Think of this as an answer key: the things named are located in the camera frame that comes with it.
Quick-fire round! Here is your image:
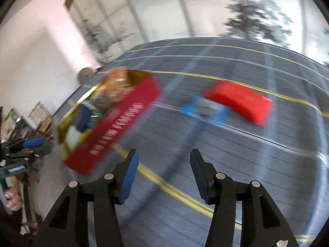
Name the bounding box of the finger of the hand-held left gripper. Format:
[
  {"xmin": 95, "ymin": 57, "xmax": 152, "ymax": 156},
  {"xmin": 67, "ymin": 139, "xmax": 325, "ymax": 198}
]
[
  {"xmin": 6, "ymin": 145, "xmax": 52, "ymax": 158},
  {"xmin": 8, "ymin": 137, "xmax": 46, "ymax": 150}
]

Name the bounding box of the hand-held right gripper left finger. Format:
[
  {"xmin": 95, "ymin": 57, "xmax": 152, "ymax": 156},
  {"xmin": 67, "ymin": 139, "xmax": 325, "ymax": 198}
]
[{"xmin": 32, "ymin": 148, "xmax": 140, "ymax": 247}]

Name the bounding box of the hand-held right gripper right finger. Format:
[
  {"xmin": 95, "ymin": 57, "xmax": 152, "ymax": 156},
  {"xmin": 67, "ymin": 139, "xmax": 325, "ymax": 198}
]
[{"xmin": 190, "ymin": 149, "xmax": 300, "ymax": 247}]

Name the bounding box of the pale blue snack packet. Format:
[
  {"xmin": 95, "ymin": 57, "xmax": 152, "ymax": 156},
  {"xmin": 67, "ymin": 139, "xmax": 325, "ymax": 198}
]
[{"xmin": 65, "ymin": 127, "xmax": 81, "ymax": 145}]

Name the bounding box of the red and gold tin box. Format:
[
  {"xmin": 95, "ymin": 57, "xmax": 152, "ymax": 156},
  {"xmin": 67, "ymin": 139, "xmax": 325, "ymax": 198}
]
[{"xmin": 56, "ymin": 69, "xmax": 162, "ymax": 175}]

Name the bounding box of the red snack packet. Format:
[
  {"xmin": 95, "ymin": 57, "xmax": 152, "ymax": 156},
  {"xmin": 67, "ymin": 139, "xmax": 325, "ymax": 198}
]
[{"xmin": 203, "ymin": 79, "xmax": 273, "ymax": 128}]

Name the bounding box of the clear orange snack packet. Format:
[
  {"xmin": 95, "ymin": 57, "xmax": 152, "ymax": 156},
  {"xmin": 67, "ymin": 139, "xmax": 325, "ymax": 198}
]
[{"xmin": 102, "ymin": 68, "xmax": 132, "ymax": 104}]

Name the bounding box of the person's left hand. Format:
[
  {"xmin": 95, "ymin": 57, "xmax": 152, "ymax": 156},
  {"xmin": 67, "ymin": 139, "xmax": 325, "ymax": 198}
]
[{"xmin": 5, "ymin": 181, "xmax": 24, "ymax": 211}]

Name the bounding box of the cluttered wooden furniture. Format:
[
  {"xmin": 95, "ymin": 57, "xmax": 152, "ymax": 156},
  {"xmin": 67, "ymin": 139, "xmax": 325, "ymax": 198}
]
[{"xmin": 0, "ymin": 101, "xmax": 55, "ymax": 144}]

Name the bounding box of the round grey stool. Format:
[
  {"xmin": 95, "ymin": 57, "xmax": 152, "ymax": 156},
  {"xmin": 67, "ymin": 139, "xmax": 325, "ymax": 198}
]
[{"xmin": 78, "ymin": 67, "xmax": 95, "ymax": 85}]

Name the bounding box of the landscape painted folding screen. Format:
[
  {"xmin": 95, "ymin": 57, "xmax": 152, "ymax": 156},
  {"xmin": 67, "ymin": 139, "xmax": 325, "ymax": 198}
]
[{"xmin": 64, "ymin": 0, "xmax": 329, "ymax": 69}]

